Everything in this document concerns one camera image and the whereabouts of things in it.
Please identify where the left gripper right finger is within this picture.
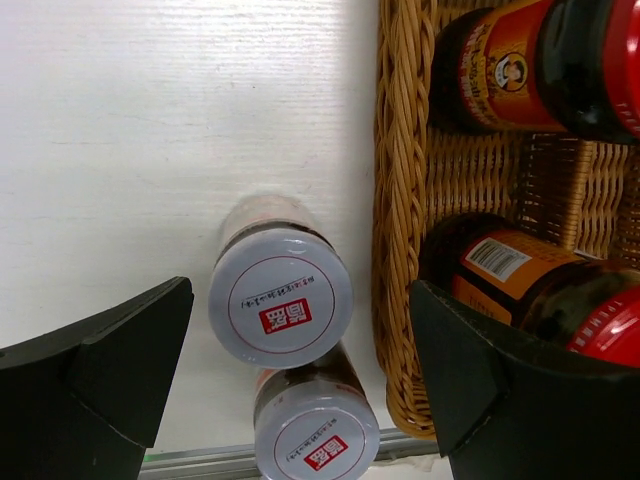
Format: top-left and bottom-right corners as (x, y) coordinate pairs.
(410, 281), (639, 479)

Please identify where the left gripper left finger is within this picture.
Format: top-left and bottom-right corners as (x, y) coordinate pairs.
(1, 277), (194, 479)

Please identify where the red-lid chili jar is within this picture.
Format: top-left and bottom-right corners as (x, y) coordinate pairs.
(430, 1), (639, 145)
(419, 213), (639, 368)

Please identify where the white-lid spice jar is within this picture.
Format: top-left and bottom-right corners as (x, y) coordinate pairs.
(253, 343), (380, 480)
(208, 194), (354, 369)

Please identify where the wicker divided basket tray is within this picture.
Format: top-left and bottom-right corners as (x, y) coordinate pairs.
(371, 1), (639, 440)

